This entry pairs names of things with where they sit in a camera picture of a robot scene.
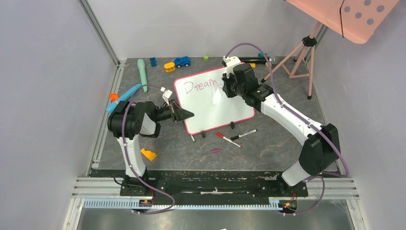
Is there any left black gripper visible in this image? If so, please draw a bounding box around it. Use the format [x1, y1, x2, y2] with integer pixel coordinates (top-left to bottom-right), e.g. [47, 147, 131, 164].
[153, 99, 193, 123]

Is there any pink framed whiteboard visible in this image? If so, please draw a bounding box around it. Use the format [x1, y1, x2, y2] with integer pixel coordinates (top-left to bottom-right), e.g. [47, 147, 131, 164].
[174, 67, 256, 135]

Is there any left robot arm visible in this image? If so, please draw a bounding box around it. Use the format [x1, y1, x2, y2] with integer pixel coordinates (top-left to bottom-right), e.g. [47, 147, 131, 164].
[107, 100, 194, 195]

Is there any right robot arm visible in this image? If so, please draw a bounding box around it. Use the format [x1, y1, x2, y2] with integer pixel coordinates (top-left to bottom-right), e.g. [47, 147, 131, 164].
[222, 62, 339, 196]

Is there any red whiteboard marker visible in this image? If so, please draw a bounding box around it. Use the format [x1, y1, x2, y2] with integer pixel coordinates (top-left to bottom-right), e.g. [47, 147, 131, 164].
[216, 132, 242, 148]

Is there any yellow oval toy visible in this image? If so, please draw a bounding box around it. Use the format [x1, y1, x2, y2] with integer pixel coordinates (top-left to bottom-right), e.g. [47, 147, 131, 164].
[164, 62, 176, 72]

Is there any orange wedge block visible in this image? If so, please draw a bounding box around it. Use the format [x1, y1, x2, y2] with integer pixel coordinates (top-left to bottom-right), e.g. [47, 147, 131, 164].
[141, 148, 157, 161]

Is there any black rainbow marker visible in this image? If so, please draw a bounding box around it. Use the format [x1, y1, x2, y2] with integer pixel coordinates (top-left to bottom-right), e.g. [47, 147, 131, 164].
[230, 129, 258, 140]

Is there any blue toy car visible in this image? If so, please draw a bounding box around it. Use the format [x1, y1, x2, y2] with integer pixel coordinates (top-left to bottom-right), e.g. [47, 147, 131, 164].
[174, 56, 191, 68]

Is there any mint green toy stick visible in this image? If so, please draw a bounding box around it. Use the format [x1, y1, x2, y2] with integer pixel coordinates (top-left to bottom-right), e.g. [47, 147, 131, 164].
[137, 58, 148, 93]

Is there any dark blue block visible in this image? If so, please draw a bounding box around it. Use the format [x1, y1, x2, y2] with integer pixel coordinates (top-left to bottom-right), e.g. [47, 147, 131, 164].
[150, 57, 157, 67]

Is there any pink tripod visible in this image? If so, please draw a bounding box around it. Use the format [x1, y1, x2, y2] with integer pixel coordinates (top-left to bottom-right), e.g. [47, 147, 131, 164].
[261, 21, 321, 100]

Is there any orange small toy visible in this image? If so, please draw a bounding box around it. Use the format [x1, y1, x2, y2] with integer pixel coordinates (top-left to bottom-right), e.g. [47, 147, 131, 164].
[109, 93, 120, 102]

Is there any blue toy crayon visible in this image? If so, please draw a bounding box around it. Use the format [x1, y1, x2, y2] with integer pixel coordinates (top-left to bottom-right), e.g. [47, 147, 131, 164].
[105, 84, 141, 114]

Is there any pink perforated panel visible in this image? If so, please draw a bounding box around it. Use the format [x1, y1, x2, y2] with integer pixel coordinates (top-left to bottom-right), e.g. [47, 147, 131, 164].
[287, 0, 400, 44]

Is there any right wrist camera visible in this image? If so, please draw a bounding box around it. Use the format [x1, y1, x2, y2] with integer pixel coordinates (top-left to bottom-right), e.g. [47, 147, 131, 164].
[223, 56, 242, 78]

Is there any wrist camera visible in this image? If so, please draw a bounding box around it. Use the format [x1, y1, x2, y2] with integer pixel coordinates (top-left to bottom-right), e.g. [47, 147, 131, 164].
[160, 87, 173, 105]
[223, 56, 242, 78]

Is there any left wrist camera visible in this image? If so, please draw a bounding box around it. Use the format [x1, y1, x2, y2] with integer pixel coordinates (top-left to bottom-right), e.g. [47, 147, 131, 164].
[160, 87, 173, 105]

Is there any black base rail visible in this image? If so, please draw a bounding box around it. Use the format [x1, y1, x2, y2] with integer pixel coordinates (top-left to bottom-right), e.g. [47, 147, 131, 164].
[90, 170, 308, 206]

